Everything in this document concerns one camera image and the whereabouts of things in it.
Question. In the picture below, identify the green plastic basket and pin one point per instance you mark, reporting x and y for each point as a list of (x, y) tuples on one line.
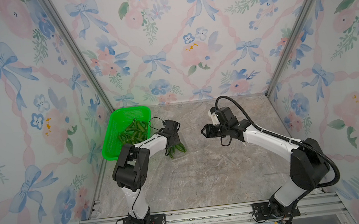
[(126, 126)]

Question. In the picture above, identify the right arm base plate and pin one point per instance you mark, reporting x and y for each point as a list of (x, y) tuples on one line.
[(264, 211)]

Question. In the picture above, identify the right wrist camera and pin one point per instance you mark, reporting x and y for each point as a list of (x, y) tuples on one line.
[(222, 116)]

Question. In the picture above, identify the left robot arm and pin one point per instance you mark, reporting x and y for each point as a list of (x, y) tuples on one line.
[(131, 170)]

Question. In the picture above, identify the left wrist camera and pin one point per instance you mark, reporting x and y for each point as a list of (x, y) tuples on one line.
[(171, 126)]

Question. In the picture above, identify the clear pepper container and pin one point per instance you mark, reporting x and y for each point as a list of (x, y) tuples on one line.
[(175, 148)]

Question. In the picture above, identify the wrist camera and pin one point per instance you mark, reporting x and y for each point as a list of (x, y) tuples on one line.
[(171, 126), (222, 116)]

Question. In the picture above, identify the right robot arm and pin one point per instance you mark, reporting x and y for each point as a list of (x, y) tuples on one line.
[(308, 165)]

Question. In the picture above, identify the aluminium corner post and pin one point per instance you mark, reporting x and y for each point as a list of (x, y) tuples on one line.
[(296, 30), (56, 19)]

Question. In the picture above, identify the aluminium corner post left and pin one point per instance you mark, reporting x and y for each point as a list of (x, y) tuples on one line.
[(56, 19)]

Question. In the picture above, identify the aluminium corner post right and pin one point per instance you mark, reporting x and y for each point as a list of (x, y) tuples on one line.
[(296, 30)]

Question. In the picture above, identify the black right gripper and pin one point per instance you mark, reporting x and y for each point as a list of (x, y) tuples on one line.
[(209, 132)]

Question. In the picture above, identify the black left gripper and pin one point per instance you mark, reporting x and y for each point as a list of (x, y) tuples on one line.
[(177, 139)]

